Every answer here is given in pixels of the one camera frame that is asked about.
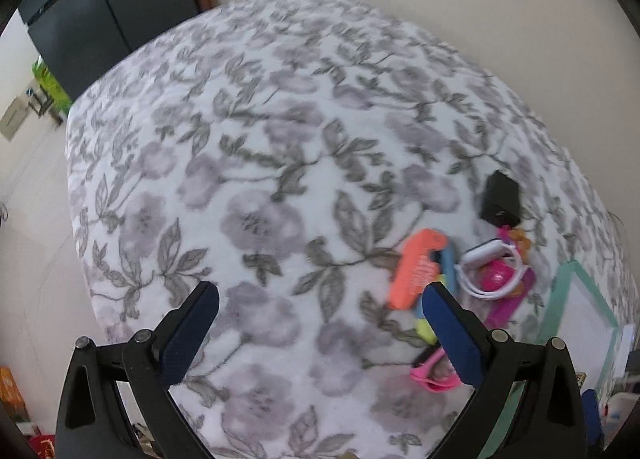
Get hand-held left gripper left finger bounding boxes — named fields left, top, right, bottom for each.
left=56, top=281, right=221, bottom=459

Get orange toy gun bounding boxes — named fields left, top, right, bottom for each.
left=387, top=229, right=457, bottom=312

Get black charger cube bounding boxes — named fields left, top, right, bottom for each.
left=480, top=169, right=522, bottom=226

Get pink dog toy figure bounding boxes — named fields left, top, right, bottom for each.
left=477, top=226, right=533, bottom=292

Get pink bracelet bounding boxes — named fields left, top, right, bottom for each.
left=410, top=346, right=463, bottom=394

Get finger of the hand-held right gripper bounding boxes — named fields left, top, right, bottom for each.
left=581, top=389, right=608, bottom=459

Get grey floral blanket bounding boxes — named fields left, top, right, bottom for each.
left=65, top=0, right=631, bottom=459

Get white ring toy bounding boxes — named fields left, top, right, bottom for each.
left=457, top=238, right=526, bottom=300

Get teal rimmed shallow tray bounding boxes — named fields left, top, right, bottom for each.
left=490, top=259, right=626, bottom=459

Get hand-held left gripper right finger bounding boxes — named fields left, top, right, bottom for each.
left=421, top=282, right=587, bottom=459

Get green boxes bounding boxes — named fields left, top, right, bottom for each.
left=30, top=56, right=73, bottom=122

